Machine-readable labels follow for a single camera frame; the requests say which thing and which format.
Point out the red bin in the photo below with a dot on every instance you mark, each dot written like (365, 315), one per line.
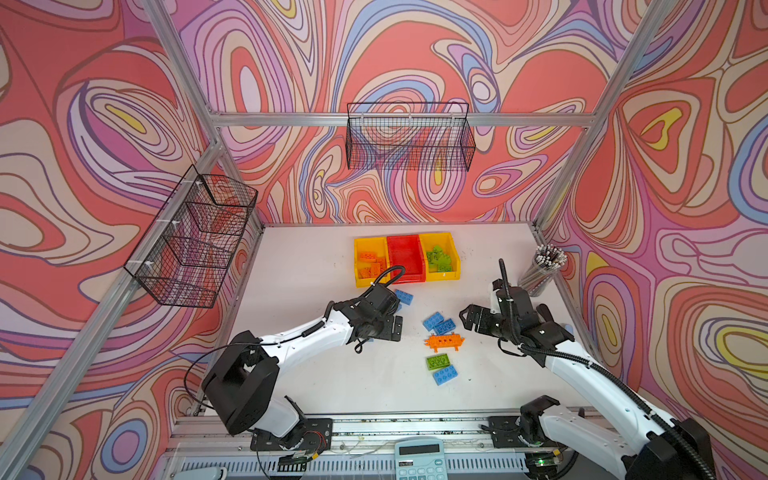
(406, 251)

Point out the green long brick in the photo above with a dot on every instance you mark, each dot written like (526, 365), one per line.
(445, 266)

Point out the blue brick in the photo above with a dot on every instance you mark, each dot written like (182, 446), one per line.
(404, 297)
(444, 375)
(446, 327)

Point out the green brick front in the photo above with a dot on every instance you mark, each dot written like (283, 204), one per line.
(438, 362)

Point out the blue brick studs up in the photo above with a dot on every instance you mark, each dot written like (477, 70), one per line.
(433, 321)

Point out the wire basket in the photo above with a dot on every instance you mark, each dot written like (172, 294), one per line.
(200, 228)
(409, 135)

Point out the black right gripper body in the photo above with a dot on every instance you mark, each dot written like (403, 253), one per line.
(506, 328)

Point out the yellow bin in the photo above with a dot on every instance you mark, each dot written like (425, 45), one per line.
(372, 244)
(446, 241)

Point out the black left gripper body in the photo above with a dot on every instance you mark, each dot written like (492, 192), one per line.
(385, 328)

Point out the orange long brick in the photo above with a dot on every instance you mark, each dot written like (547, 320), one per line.
(378, 267)

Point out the back wire basket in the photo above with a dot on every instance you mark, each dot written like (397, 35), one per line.
(409, 135)

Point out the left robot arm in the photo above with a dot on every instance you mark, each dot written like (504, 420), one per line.
(240, 385)

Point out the clear cup of pencils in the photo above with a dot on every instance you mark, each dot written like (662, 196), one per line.
(547, 260)

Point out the left wire basket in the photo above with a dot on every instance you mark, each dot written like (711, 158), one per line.
(200, 228)

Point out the right yellow bin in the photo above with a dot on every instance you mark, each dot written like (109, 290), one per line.
(446, 241)

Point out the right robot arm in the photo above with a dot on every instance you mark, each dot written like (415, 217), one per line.
(641, 441)

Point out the teal calculator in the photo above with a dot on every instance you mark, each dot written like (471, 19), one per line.
(420, 458)

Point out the left yellow bin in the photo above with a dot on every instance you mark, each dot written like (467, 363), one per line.
(372, 244)

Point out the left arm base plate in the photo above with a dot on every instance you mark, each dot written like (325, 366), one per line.
(310, 435)

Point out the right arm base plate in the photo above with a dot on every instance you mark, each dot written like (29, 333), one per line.
(505, 432)

